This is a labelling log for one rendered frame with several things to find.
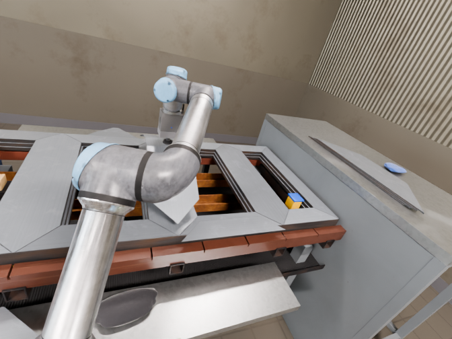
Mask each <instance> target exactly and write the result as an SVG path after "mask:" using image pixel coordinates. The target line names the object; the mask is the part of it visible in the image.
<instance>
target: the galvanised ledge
mask: <svg viewBox="0 0 452 339"><path fill-rule="evenodd" d="M140 288H153V289H155V290H156V291H157V296H156V303H155V304H154V306H153V307H152V309H151V311H150V312H149V313H148V314H146V315H144V316H143V317H141V318H139V319H137V320H135V321H133V322H131V323H128V324H124V325H122V326H117V327H111V328H105V327H102V326H101V325H100V324H97V323H95V325H94V327H93V332H92V334H93V335H94V336H95V337H96V339H177V338H181V339H201V338H206V337H208V336H212V335H215V334H219V333H222V332H226V331H229V330H232V329H236V328H239V327H242V326H246V325H249V324H253V323H256V322H260V321H262V320H265V319H269V318H272V317H276V316H279V315H282V314H286V313H289V312H292V311H296V310H298V309H299V308H300V306H301V305H300V304H299V302H298V300H297V298H296V297H295V295H294V294H293V292H292V290H291V288H290V287H289V285H288V284H287V282H286V280H285V278H284V276H283V275H282V273H281V272H280V270H279V269H278V266H277V265H276V263H275V262H270V263H266V264H259V265H255V266H248V267H244V268H236V269H233V270H226V271H221V272H214V273H210V274H203V275H199V276H192V277H188V278H181V279H177V280H169V281H165V282H159V283H154V284H150V285H143V286H139V287H132V288H127V289H120V290H117V291H110V292H105V293H103V296H102V301H103V300H104V299H107V298H108V297H111V296H113V295H116V294H119V293H122V292H125V291H129V290H132V289H140ZM51 303H52V302H50V303H43V304H38V305H31V306H27V307H20V308H16V309H9V311H10V312H11V313H12V314H14V316H16V317H17V318H18V319H20V320H21V321H22V322H23V323H25V324H26V325H27V326H28V327H29V328H30V329H31V330H33V331H34V332H35V333H36V334H37V335H41V333H42V331H43V328H44V325H45V321H46V318H47V315H48V312H49V309H50V306H51Z"/></svg>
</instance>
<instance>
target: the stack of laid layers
mask: <svg viewBox="0 0 452 339"><path fill-rule="evenodd" d="M34 142H35V141H33V140H19V139H0V150H10V151H30V149H31V148H32V146H33V144H34ZM92 144H93V143H81V146H80V150H79V154H78V156H79V155H80V154H81V153H82V151H83V150H84V149H85V148H87V147H88V146H90V145H92ZM122 146H126V147H132V148H136V149H142V150H147V145H146V143H143V144H142V145H139V146H136V145H122ZM242 152H243V154H244V155H245V156H246V157H247V158H248V159H259V160H260V162H261V163H262V164H263V165H264V166H265V168H266V169H267V170H268V171H269V172H270V173H271V174H272V175H273V176H274V178H275V179H276V180H277V181H278V182H279V184H280V185H281V186H282V187H283V188H284V189H285V190H286V191H287V192H288V193H298V194H299V196H300V197H301V198H302V199H303V200H304V202H302V203H301V205H300V207H301V208H302V209H304V208H313V207H312V206H311V205H310V203H309V202H308V201H307V200H306V199H305V198H304V197H303V196H302V195H301V194H300V193H299V191H298V190H297V189H296V188H295V187H294V186H293V185H292V184H291V183H290V182H289V181H288V180H287V179H286V178H285V177H284V176H283V175H282V174H281V173H280V172H279V170H278V169H277V168H276V167H275V166H274V165H273V164H272V163H271V162H270V161H269V159H268V158H267V157H266V156H265V155H264V154H263V153H262V152H252V151H242ZM199 155H200V157H211V158H213V159H214V161H215V163H216V164H217V166H218V168H219V170H220V171H221V173H222V174H223V177H224V178H225V180H226V181H227V183H228V185H229V187H230V188H231V190H232V192H233V193H234V195H235V197H236V199H237V200H238V202H239V203H240V205H241V207H242V209H243V210H244V213H230V214H220V215H201V216H197V214H196V211H195V209H194V206H193V207H192V208H191V209H190V210H189V212H188V213H187V214H186V216H185V217H184V218H183V219H182V220H181V221H180V222H179V223H178V224H177V223H176V222H175V221H173V220H172V219H171V218H170V217H168V216H167V215H166V214H165V213H164V212H163V211H161V210H160V209H159V208H158V207H156V206H155V205H154V204H153V203H148V202H141V208H142V215H143V219H149V220H150V221H152V222H154V223H156V224H158V225H160V226H162V227H163V228H165V229H167V230H169V231H171V232H172V233H175V234H176V235H178V236H171V237H159V238H152V239H140V240H132V241H120V242H118V243H117V246H116V250H115V252H118V251H125V250H135V249H141V248H150V249H151V248H152V247H159V246H170V245H176V244H181V243H192V242H199V241H201V242H203V241H210V240H216V239H227V238H233V237H245V236H250V235H261V234H267V233H278V232H281V233H282V232H284V231H295V230H301V229H312V228H318V227H329V226H335V225H336V224H337V222H338V221H339V219H334V220H328V221H315V222H308V223H295V224H289V225H281V224H280V223H277V222H276V221H273V220H272V219H269V218H268V217H265V216H263V215H261V214H259V213H257V212H256V211H255V210H254V208H253V207H252V205H251V204H250V202H249V201H248V199H247V198H246V196H245V194H244V193H243V192H242V190H241V188H240V187H239V185H238V184H237V182H236V181H235V179H234V177H233V176H232V175H231V173H230V171H229V170H228V169H227V166H226V165H225V164H224V162H223V160H222V159H221V158H220V156H219V154H218V153H217V151H216V150H213V149H201V150H200V153H199ZM76 192H77V189H76V188H75V187H74V185H73V183H72V181H71V185H70V189H69V193H68V197H67V201H66V205H65V209H64V212H63V217H62V220H61V225H69V223H70V220H71V214H72V211H73V205H74V202H75V196H76ZM256 216H259V217H261V218H263V219H265V220H267V221H270V222H271V223H274V224H275V225H278V226H279V227H282V228H283V229H286V230H282V231H271V232H264V233H253V234H247V235H235V236H229V237H218V238H211V239H200V240H194V241H183V242H182V240H183V239H184V238H185V237H186V236H187V235H188V234H189V233H190V232H191V231H192V229H193V228H194V227H195V226H196V224H197V223H198V222H199V221H205V220H214V219H230V218H239V217H256ZM61 225H60V226H61ZM69 248H70V247H67V248H55V249H47V250H35V251H28V252H16V253H8V254H0V265H5V264H12V265H14V264H16V263H22V262H33V261H39V260H50V259H56V258H66V257H67V254H68V251H69Z"/></svg>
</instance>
